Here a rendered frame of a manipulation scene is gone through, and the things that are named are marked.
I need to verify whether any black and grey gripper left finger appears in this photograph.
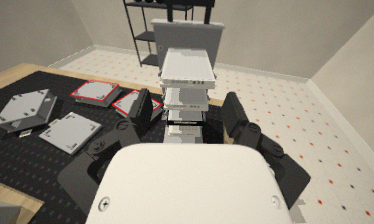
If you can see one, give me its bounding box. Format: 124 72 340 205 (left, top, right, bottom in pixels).
57 88 154 217

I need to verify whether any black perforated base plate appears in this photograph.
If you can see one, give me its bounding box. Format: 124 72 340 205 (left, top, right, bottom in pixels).
0 70 224 224

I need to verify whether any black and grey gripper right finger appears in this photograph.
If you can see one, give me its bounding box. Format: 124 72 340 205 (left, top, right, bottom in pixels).
221 92 310 210

